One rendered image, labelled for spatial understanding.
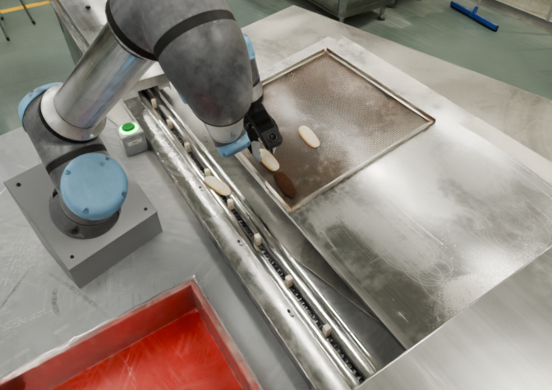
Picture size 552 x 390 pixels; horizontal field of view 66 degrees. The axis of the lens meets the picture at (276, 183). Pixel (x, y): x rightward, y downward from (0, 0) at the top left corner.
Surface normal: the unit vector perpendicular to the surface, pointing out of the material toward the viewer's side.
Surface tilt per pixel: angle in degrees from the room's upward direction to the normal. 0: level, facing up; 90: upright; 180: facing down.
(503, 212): 10
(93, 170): 48
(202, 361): 0
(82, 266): 90
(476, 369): 0
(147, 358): 0
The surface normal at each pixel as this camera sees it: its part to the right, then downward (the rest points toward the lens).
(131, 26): -0.35, 0.64
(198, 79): -0.02, 0.70
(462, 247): -0.15, -0.63
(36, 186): 0.47, -0.23
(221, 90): 0.36, 0.71
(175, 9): -0.08, 0.05
